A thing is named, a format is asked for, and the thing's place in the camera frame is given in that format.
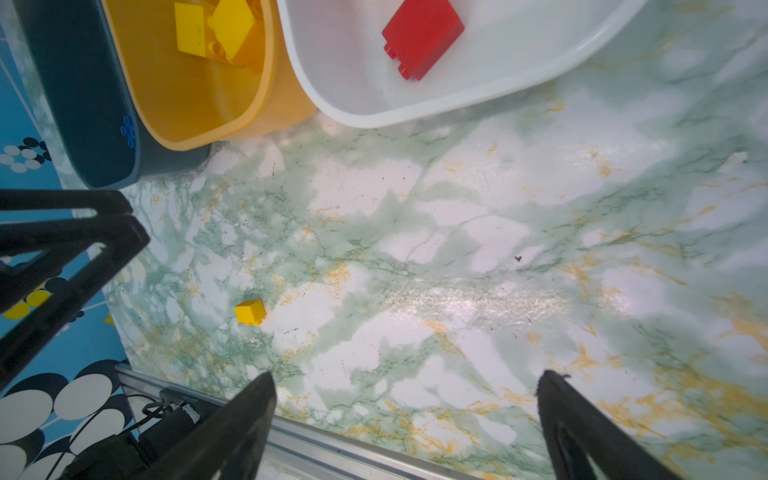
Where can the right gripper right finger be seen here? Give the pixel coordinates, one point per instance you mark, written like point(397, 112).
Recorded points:
point(579, 437)

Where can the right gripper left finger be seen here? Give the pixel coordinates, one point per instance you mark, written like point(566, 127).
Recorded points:
point(230, 444)

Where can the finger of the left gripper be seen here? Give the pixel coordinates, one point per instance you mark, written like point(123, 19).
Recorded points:
point(55, 244)
point(26, 203)

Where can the blue lego brick narrow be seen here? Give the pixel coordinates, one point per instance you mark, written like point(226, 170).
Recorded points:
point(128, 130)

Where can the small yellow lego brick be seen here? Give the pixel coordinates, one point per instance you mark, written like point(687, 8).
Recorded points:
point(250, 313)

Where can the yellow plastic bin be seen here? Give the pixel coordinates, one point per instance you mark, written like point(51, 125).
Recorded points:
point(186, 101)

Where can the dark teal plastic bin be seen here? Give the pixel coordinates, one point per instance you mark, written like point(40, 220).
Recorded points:
point(77, 62)

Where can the white plastic bin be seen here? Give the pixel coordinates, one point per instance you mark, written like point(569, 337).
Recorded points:
point(337, 51)

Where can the red lego brick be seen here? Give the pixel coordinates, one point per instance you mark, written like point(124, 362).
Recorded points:
point(419, 33)

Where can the aluminium front rail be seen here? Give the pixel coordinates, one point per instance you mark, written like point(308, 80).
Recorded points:
point(298, 451)

